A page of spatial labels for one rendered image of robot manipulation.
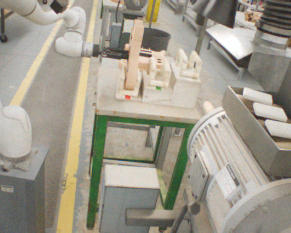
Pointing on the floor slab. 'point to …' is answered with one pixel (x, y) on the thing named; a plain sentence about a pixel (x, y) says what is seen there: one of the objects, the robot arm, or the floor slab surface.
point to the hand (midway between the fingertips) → (128, 54)
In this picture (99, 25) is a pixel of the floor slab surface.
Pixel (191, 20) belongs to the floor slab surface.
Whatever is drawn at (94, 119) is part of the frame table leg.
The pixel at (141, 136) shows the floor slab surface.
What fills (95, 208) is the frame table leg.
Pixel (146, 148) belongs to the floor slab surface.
